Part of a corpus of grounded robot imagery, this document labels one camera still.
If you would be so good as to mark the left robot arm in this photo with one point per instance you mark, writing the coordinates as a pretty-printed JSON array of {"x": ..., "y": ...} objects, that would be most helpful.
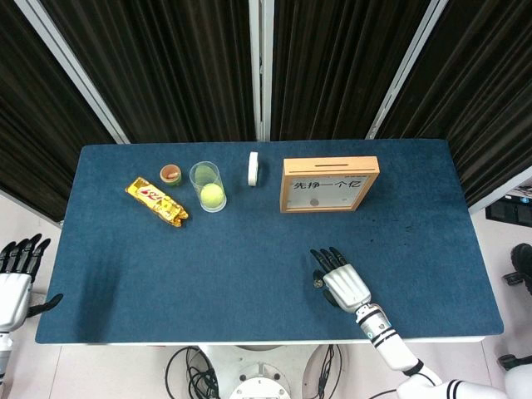
[{"x": 4, "y": 365}]

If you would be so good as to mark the green wooden toy mortar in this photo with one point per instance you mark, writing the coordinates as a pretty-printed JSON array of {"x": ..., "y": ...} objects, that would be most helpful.
[{"x": 170, "y": 174}]

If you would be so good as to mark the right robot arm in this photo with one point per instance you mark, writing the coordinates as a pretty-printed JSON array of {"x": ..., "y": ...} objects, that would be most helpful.
[{"x": 395, "y": 349}]

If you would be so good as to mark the gold snack packet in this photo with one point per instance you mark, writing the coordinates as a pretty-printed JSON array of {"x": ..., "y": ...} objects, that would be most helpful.
[{"x": 156, "y": 201}]

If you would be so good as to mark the black pleated curtain panel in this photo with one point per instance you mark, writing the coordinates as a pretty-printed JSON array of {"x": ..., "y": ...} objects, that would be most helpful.
[
  {"x": 25, "y": 124},
  {"x": 332, "y": 62},
  {"x": 490, "y": 83},
  {"x": 166, "y": 62}
]

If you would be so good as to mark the yellow tennis ball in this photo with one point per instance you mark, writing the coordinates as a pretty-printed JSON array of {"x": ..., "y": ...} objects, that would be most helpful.
[{"x": 211, "y": 196}]

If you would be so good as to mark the white partition frame post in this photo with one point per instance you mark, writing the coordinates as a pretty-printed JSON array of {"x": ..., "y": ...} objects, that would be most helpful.
[
  {"x": 498, "y": 190},
  {"x": 29, "y": 208},
  {"x": 262, "y": 62},
  {"x": 407, "y": 62},
  {"x": 70, "y": 70}
]

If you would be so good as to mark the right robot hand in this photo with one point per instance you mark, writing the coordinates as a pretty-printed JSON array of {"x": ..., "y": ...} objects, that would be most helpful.
[{"x": 347, "y": 284}]

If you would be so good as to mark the clear plastic ball tube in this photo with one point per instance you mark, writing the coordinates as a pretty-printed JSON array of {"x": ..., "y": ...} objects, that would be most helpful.
[{"x": 195, "y": 183}]

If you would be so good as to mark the black equipment box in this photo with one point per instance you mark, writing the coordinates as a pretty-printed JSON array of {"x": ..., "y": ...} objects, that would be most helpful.
[{"x": 509, "y": 212}]

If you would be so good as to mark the blue fabric table cover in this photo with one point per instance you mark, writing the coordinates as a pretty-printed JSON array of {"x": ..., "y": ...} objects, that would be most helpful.
[{"x": 249, "y": 270}]

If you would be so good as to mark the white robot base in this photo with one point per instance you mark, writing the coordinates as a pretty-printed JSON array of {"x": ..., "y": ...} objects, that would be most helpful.
[{"x": 262, "y": 370}]

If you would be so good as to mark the wooden frame money box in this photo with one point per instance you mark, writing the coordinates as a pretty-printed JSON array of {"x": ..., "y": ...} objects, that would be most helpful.
[{"x": 332, "y": 161}]

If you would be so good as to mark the white tape roll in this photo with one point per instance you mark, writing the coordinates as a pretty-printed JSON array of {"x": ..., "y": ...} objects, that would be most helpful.
[{"x": 252, "y": 168}]

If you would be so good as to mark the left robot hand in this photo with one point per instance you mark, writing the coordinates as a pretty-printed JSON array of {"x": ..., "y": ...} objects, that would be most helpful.
[{"x": 14, "y": 291}]

